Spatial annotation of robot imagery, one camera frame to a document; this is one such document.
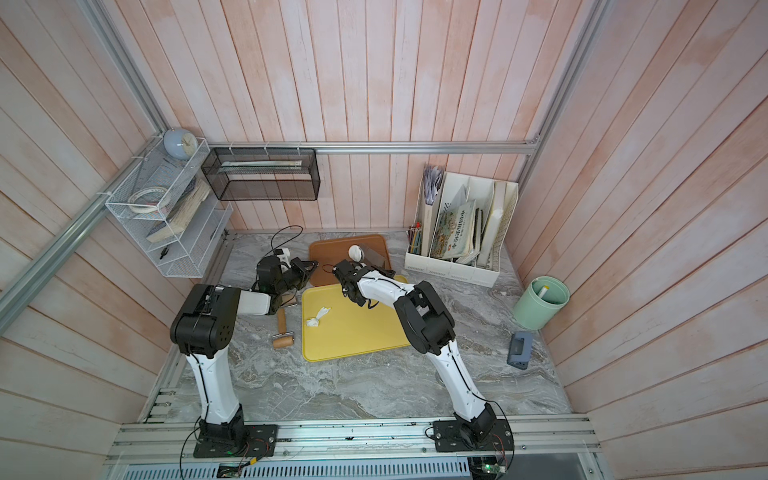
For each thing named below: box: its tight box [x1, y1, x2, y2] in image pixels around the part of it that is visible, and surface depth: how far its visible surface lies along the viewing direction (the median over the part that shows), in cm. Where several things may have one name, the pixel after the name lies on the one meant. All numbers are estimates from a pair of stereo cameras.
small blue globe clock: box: [164, 128, 198, 160], surface depth 84 cm
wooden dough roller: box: [272, 307, 295, 349], surface depth 92 cm
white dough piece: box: [348, 244, 362, 262], surface depth 113 cm
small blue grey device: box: [507, 332, 533, 370], surface depth 88 cm
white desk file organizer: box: [404, 166, 519, 288], surface depth 102 cm
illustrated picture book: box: [431, 199, 481, 263], surface depth 99 cm
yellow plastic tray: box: [301, 276, 410, 362], surface depth 94 cm
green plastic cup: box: [512, 276, 571, 330], surface depth 90 cm
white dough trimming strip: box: [306, 307, 331, 327], surface depth 95 cm
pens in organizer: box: [406, 222, 422, 255], surface depth 100 cm
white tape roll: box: [128, 187, 168, 213], surface depth 76 cm
